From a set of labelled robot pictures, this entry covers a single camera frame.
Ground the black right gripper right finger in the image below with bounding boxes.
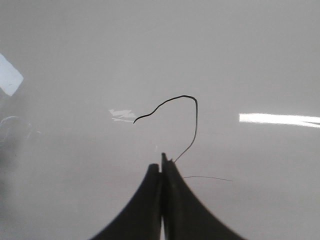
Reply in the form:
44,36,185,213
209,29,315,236
161,153,244,240

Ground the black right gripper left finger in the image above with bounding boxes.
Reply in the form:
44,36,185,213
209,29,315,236
93,164,162,240

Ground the white whiteboard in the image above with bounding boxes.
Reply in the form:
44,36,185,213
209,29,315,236
0,0,320,240

